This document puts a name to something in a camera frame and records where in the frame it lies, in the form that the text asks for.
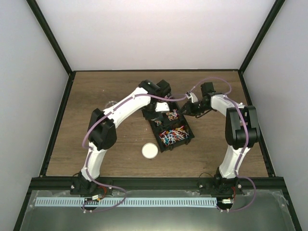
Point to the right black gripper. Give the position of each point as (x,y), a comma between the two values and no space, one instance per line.
(189,112)

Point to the black front mounting rail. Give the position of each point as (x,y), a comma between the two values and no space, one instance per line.
(134,183)

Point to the black three-compartment candy bin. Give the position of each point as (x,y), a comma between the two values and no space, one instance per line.
(171,129)

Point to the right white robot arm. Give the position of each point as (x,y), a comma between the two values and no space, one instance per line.
(241,130)

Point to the light blue slotted cable duct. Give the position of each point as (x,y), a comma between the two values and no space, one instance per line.
(128,202)

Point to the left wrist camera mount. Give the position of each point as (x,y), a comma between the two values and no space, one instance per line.
(162,107)

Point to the clear plastic cup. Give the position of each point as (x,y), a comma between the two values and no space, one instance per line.
(110,104)

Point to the white round lid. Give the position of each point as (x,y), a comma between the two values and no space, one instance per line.
(149,150)

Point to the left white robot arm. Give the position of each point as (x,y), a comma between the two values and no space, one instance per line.
(101,134)

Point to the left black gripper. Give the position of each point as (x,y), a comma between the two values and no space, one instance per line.
(148,115)

